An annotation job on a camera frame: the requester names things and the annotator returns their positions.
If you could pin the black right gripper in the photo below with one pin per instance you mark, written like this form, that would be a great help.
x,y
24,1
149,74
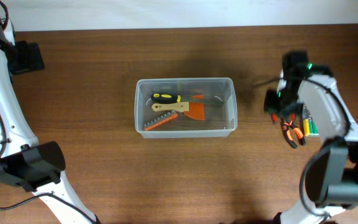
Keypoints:
x,y
270,106

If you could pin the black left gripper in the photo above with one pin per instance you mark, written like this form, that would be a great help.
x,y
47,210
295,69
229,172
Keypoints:
x,y
32,57

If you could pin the orange handled pliers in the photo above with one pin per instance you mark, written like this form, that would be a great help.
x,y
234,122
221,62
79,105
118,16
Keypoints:
x,y
274,117

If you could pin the orange scraper with wooden handle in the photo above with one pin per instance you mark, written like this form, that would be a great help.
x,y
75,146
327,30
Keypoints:
x,y
189,109

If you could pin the orange perforated cylinder tool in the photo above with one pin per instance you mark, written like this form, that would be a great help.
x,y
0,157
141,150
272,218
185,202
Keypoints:
x,y
160,120

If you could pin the yellow black handled file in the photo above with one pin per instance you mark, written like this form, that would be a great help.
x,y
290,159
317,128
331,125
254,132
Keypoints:
x,y
165,98

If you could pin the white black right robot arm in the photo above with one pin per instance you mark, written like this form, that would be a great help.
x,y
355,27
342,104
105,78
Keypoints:
x,y
329,181

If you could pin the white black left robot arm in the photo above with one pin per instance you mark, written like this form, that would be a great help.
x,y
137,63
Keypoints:
x,y
24,162

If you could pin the clear plastic container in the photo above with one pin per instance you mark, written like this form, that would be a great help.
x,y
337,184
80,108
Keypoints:
x,y
220,120

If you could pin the clear case coloured screwdrivers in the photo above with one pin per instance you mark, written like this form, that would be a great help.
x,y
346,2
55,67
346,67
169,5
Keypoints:
x,y
309,127

